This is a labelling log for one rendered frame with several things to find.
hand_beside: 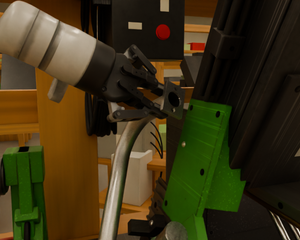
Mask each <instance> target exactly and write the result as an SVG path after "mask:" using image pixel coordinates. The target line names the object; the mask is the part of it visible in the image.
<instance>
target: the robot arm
mask: <svg viewBox="0 0 300 240"><path fill-rule="evenodd" d="M0 53H3V54H7V55H10V56H12V57H14V58H16V59H19V60H21V61H23V62H25V63H27V64H29V65H31V66H33V67H36V68H39V69H40V70H42V71H44V72H45V73H47V74H49V75H50V76H52V77H53V81H52V84H51V87H50V89H49V93H48V98H49V99H50V100H52V101H54V102H56V103H60V102H61V100H62V98H63V96H64V94H65V92H66V90H67V87H68V85H71V86H73V87H75V88H78V89H80V90H82V91H84V92H87V93H89V94H91V95H95V96H98V97H100V98H101V99H102V100H103V101H104V102H105V103H107V104H108V107H109V113H110V114H109V115H108V116H107V120H108V122H127V121H139V120H141V119H143V118H145V117H147V116H148V115H149V114H150V115H152V116H154V117H156V118H158V119H160V120H162V119H166V118H168V117H170V115H168V114H166V113H164V112H162V111H160V105H159V104H157V103H153V102H152V101H151V100H149V99H148V98H146V97H145V96H144V94H143V93H142V92H141V91H139V90H138V89H137V87H140V88H143V89H146V90H150V92H151V93H153V94H155V95H157V96H159V97H160V96H162V94H163V88H164V84H162V83H160V82H158V80H157V79H156V75H155V74H156V73H157V70H156V68H155V67H154V66H153V65H152V64H151V63H150V61H149V60H148V59H147V58H146V57H145V56H144V55H143V53H142V52H141V51H140V50H139V49H138V48H137V46H136V45H131V46H130V47H129V48H128V49H127V50H126V51H125V52H124V54H122V53H116V52H115V50H114V49H113V48H112V47H110V46H108V45H106V44H105V43H103V42H101V41H99V40H97V39H96V38H94V37H92V36H90V35H89V34H87V33H85V32H83V31H81V30H79V29H77V28H75V27H73V26H71V25H68V24H66V23H64V22H61V21H60V22H59V20H58V19H56V18H54V17H52V16H51V15H49V14H47V13H45V12H43V11H41V10H39V9H37V8H36V7H34V6H32V5H30V4H28V3H26V2H24V1H20V0H18V1H15V2H13V3H12V4H10V6H9V7H8V8H7V9H6V11H5V12H4V14H3V15H2V17H1V18H0ZM143 66H144V67H145V68H146V69H147V70H148V71H147V70H146V69H145V68H144V67H143ZM119 102H123V103H125V104H127V105H128V106H130V107H134V108H136V110H125V108H124V107H122V106H119V105H117V103H119Z"/></svg>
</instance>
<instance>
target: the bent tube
mask: <svg viewBox="0 0 300 240"><path fill-rule="evenodd" d="M184 99H185V89H183V88H181V87H179V86H177V85H176V84H174V83H172V82H170V81H168V80H167V81H165V82H164V88H163V94H162V96H160V97H159V98H157V99H155V100H153V101H152V102H153V103H157V104H159V105H160V111H162V112H164V113H166V114H168V115H170V116H172V117H174V118H176V119H178V120H180V119H182V114H183V106H184ZM155 118H156V117H154V116H152V115H150V114H149V115H148V116H147V117H145V118H143V119H141V120H139V121H129V122H128V124H127V125H126V127H125V129H124V130H123V132H122V134H121V136H120V139H119V141H118V144H117V147H116V149H115V153H114V157H113V162H112V167H111V172H110V179H109V184H108V189H107V195H106V199H105V205H104V210H103V215H102V220H101V225H100V232H99V237H98V240H116V239H117V233H118V227H119V221H120V213H121V207H122V201H123V194H124V189H125V182H126V177H127V170H128V164H129V159H130V154H131V150H132V148H133V145H134V143H135V141H136V139H137V137H138V135H139V134H140V132H141V131H142V129H143V128H144V127H145V126H146V125H147V124H148V123H149V122H150V121H152V120H153V119H155Z"/></svg>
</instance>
